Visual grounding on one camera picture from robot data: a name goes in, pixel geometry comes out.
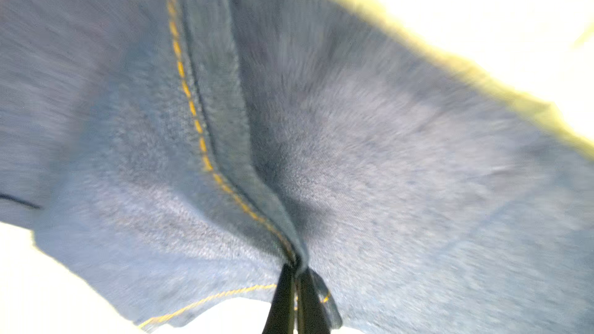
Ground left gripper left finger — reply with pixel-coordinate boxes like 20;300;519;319
262;264;295;334

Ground dark blue denim trousers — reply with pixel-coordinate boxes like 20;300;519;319
1;0;593;333

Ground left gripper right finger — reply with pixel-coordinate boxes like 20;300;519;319
296;268;331;334

